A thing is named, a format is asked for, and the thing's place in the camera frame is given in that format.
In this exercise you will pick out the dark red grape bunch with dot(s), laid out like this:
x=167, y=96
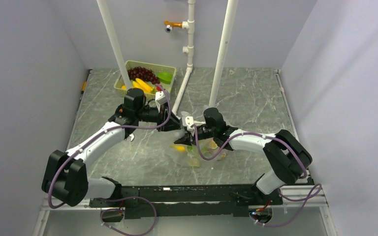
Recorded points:
x=144, y=74

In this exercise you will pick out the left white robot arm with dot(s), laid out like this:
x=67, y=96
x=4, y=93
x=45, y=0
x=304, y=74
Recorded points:
x=66, y=179

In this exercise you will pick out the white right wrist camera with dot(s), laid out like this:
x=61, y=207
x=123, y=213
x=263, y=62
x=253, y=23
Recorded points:
x=188, y=123

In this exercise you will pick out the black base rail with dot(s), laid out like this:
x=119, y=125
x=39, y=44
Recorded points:
x=189, y=200

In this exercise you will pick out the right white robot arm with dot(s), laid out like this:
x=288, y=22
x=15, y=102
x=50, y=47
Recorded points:
x=288, y=159

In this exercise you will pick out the green fake starfruit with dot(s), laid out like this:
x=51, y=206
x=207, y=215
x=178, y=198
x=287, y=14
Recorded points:
x=165, y=77

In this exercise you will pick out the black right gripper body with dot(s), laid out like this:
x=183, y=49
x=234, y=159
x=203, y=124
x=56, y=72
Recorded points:
x=204, y=132

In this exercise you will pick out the pale green plastic basket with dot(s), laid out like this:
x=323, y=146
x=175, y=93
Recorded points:
x=156, y=68

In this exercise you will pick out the white PVC pipe frame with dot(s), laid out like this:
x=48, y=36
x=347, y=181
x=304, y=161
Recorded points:
x=189, y=26

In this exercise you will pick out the clear printed plastic bag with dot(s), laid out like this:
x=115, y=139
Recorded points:
x=191, y=158

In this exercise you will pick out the orange brass faucet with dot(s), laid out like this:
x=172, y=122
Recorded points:
x=169, y=26

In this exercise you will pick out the yellow fake banana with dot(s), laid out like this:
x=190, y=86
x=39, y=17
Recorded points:
x=138, y=84
x=180, y=148

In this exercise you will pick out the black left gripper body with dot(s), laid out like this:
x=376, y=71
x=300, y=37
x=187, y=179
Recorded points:
x=151, y=114

